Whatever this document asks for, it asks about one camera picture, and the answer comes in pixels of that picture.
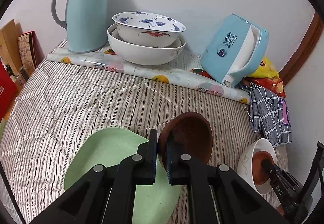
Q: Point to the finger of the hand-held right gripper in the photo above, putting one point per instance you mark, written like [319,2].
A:
[270,169]

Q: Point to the large white bowl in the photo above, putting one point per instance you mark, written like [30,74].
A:
[144,55]

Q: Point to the fruit print table cover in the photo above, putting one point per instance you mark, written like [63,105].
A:
[141,71]

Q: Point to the yellow snack bag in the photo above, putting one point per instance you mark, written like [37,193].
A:
[269,69]

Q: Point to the striped tablecloth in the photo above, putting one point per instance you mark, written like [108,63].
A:
[63,102]

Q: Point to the white bowl with grey pattern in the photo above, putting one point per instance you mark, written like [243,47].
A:
[249,160]

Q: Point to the blue patterned porcelain bowl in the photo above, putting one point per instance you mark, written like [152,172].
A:
[149,34]

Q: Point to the red box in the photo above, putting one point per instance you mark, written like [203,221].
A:
[6,92]

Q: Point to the red snack bag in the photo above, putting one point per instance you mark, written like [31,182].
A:
[274,86]

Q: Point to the grey checked cloth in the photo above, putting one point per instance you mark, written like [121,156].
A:
[268,115]

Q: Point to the wooden cutting board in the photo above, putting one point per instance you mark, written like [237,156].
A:
[10,42]

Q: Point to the small brown bowl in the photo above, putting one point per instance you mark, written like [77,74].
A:
[189,133]
[258,173]

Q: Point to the green plate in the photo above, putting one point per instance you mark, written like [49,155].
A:
[108,148]

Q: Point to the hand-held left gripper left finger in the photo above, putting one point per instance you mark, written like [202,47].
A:
[153,160]

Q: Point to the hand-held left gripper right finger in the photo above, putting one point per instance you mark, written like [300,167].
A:
[170,163]

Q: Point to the patterned gift box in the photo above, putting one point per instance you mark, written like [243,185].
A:
[26,49]

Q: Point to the light blue thermos jug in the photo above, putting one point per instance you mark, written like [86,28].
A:
[86,16]

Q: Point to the light blue electric kettle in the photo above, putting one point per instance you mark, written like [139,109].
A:
[227,47]

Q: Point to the brown wooden door frame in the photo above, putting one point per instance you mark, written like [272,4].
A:
[303,49]

